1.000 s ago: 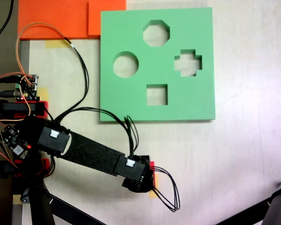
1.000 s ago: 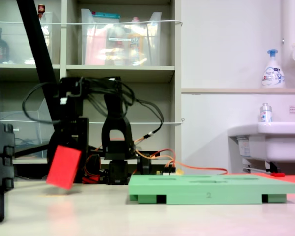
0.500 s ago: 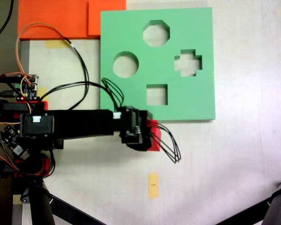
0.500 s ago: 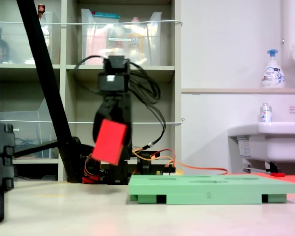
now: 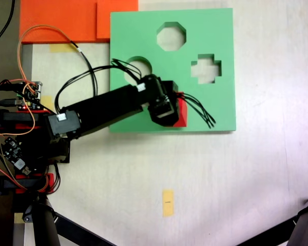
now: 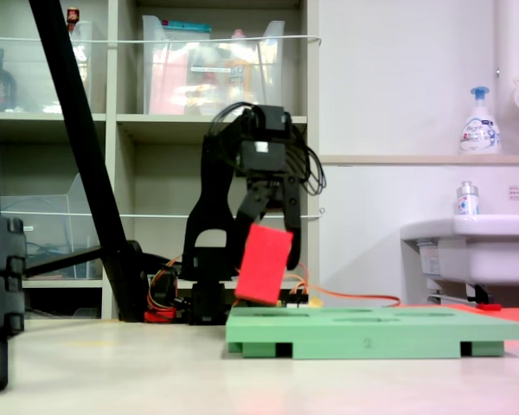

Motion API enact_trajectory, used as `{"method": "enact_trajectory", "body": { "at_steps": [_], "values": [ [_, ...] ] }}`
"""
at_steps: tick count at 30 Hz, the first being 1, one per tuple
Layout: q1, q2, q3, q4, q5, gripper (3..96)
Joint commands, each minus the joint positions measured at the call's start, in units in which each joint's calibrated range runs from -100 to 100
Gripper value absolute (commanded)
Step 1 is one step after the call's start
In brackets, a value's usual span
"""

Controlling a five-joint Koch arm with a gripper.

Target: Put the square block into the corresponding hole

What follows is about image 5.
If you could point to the smooth black tripod leg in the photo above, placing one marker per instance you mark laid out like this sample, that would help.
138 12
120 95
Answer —
45 225

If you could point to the green circuit board with connectors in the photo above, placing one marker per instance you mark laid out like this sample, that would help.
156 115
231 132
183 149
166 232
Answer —
29 96

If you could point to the green shape sorting board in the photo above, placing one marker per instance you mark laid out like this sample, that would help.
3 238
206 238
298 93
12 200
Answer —
220 38

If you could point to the orange flat block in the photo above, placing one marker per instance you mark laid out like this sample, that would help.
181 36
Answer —
54 15

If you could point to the red square block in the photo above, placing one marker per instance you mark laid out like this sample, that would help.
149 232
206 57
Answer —
183 112

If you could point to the yellow tape with black mark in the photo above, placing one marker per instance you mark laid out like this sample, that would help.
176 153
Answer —
168 207

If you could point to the notched black tripod leg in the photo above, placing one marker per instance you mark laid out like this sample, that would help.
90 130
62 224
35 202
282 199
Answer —
305 230

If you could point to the yellow masking tape strip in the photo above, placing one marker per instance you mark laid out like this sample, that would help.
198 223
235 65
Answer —
18 217
48 101
61 48

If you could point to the black and red table clamp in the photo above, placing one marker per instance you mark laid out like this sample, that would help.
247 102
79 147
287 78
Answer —
5 116
50 180

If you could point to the black circuit board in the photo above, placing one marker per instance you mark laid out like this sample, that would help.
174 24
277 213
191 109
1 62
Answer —
12 151

